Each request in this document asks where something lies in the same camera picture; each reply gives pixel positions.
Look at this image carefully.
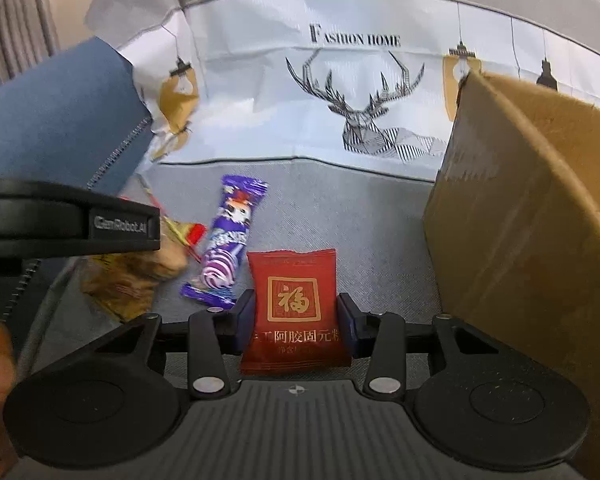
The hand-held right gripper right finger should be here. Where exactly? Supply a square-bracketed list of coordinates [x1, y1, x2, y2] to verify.
[336, 292, 502, 402]

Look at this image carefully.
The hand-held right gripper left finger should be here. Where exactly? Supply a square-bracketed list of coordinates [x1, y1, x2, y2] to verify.
[86, 288, 257, 402]

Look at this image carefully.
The clear bag of peanut snacks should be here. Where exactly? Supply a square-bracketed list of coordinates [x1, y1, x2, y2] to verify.
[79, 237, 191, 324]

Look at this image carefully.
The brown cardboard box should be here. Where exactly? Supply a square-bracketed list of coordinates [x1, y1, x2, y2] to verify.
[422, 70, 600, 480]

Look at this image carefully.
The purple candy packet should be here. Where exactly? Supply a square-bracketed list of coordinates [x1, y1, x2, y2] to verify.
[180, 175, 270, 310]

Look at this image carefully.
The blue zippered cushion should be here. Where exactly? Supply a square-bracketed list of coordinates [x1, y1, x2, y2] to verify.
[0, 35, 154, 352]

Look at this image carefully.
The red and yellow snack packet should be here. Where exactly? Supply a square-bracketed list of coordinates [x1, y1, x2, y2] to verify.
[120, 174, 210, 264]

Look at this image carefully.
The grey printed bed sheet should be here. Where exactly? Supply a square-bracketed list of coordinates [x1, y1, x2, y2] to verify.
[17, 0, 600, 401]

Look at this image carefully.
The grey curtain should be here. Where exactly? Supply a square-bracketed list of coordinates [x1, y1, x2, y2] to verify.
[0, 0, 62, 97]

